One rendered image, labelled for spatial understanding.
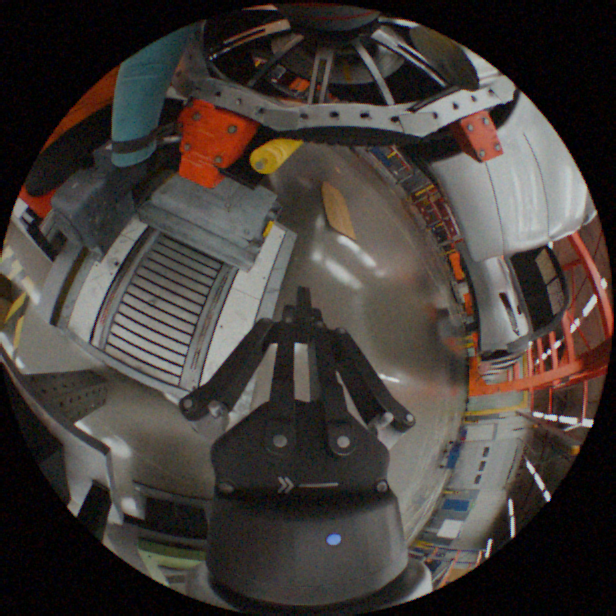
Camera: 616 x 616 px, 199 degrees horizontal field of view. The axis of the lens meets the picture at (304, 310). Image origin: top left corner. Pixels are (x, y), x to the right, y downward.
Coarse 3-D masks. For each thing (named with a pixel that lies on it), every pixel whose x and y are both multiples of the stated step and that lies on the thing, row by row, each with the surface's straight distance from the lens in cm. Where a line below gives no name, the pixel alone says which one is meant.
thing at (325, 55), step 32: (224, 32) 62; (256, 32) 51; (288, 32) 50; (320, 32) 51; (352, 32) 51; (384, 32) 48; (224, 64) 54; (320, 64) 44; (416, 64) 46; (288, 96) 58; (320, 96) 43; (384, 96) 43; (416, 96) 53
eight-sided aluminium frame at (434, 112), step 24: (192, 48) 49; (192, 72) 43; (216, 96) 39; (240, 96) 36; (264, 96) 39; (432, 96) 40; (456, 96) 36; (480, 96) 39; (504, 96) 42; (264, 120) 34; (288, 120) 33; (312, 120) 32; (336, 120) 32; (360, 120) 32; (384, 120) 32; (408, 120) 33; (432, 120) 34
